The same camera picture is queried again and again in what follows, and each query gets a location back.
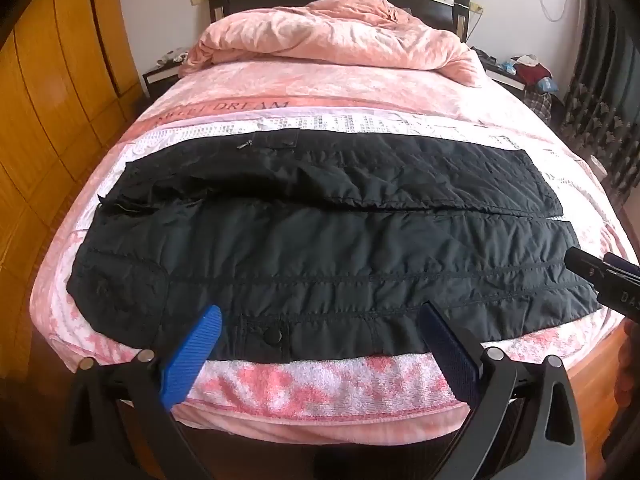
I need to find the dark patterned curtain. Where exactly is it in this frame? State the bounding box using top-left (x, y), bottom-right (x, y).
top-left (557, 0), bottom-right (640, 206)

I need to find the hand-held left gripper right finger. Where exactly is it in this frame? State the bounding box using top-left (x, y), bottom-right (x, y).
top-left (419, 304), bottom-right (587, 480)

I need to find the pink duvet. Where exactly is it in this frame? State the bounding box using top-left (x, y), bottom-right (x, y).
top-left (179, 0), bottom-right (488, 86)

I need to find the dark nightstand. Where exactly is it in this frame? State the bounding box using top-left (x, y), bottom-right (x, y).
top-left (482, 60), bottom-right (531, 103)
top-left (142, 62), bottom-right (187, 100)

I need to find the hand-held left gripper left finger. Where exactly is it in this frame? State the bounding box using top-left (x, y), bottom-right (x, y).
top-left (65, 304), bottom-right (223, 480)

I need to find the plaid cloth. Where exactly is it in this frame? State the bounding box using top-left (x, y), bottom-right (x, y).
top-left (524, 87), bottom-right (555, 123)

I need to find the bed with pink floral cover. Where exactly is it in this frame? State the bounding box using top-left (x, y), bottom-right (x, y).
top-left (27, 52), bottom-right (632, 433)

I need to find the black quilted jacket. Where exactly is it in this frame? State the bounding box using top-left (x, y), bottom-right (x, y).
top-left (67, 127), bottom-right (603, 365)

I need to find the red cloth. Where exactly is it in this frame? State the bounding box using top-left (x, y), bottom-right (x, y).
top-left (515, 62), bottom-right (551, 86)

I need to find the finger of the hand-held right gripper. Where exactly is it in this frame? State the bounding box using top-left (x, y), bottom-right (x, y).
top-left (565, 246), bottom-right (608, 286)
top-left (602, 254), bottom-right (640, 279)

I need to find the yellow wooden wardrobe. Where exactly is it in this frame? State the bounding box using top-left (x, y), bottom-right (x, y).
top-left (0, 0), bottom-right (143, 281)

